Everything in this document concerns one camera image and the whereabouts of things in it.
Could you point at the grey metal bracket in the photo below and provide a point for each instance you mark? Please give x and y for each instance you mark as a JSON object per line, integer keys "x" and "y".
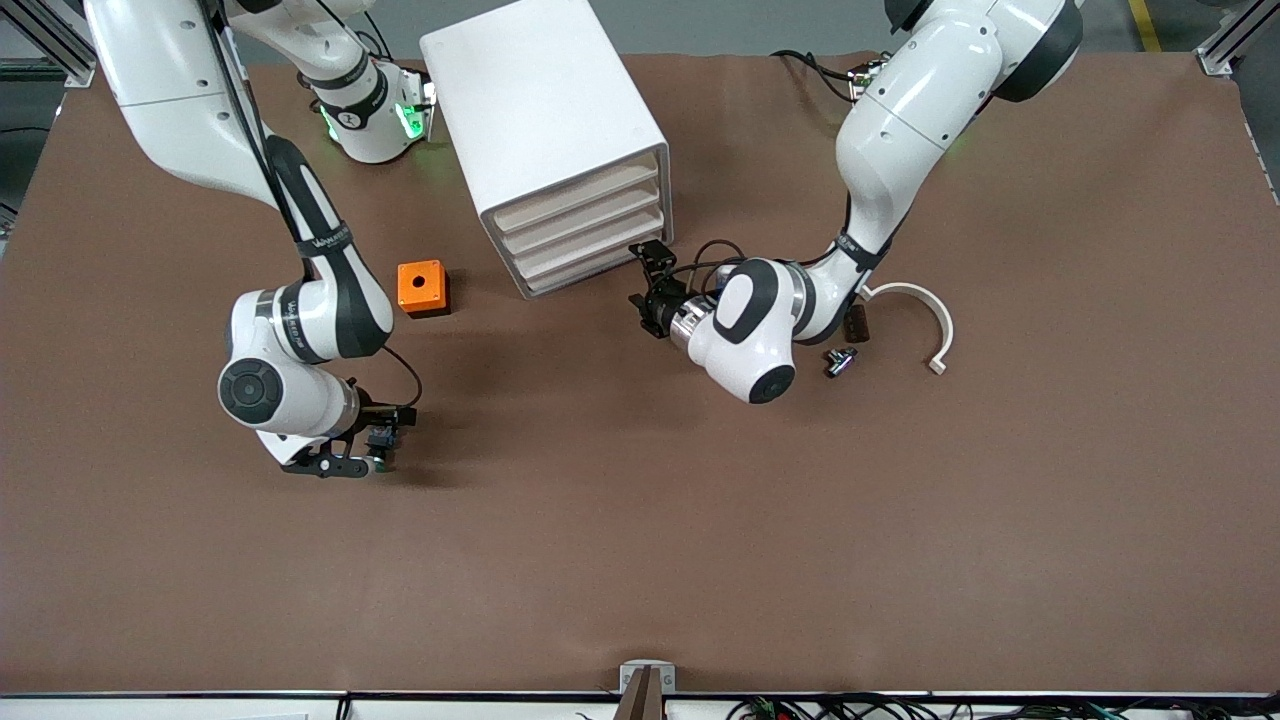
{"x": 626, "y": 680}

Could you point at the white table edge rail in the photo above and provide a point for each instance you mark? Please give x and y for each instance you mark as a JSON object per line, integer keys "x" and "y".
{"x": 150, "y": 708}

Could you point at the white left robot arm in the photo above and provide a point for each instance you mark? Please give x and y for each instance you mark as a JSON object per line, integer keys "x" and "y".
{"x": 900, "y": 120}

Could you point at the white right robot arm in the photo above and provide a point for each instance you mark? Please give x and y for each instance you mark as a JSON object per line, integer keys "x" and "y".
{"x": 170, "y": 90}

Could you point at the brown terminal block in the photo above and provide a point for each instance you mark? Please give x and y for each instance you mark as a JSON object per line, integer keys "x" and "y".
{"x": 858, "y": 326}

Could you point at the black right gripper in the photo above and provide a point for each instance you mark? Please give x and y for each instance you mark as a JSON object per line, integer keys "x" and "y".
{"x": 372, "y": 419}

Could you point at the orange box with hole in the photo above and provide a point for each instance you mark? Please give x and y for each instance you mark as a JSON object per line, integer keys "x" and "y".
{"x": 408, "y": 295}

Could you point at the brown table mat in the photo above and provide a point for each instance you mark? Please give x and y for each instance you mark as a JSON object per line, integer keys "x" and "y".
{"x": 640, "y": 500}

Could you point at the silver metal key switch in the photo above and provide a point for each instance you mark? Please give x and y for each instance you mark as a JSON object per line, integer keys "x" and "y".
{"x": 840, "y": 362}

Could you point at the aluminium frame extrusion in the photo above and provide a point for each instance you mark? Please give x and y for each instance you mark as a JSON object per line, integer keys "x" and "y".
{"x": 1225, "y": 45}
{"x": 60, "y": 50}

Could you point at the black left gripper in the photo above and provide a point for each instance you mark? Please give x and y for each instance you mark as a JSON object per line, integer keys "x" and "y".
{"x": 660, "y": 308}

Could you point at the green push button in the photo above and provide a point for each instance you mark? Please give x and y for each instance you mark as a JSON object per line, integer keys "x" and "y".
{"x": 381, "y": 438}

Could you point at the white curved plastic arc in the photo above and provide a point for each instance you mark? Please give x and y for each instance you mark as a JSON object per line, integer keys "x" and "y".
{"x": 915, "y": 290}

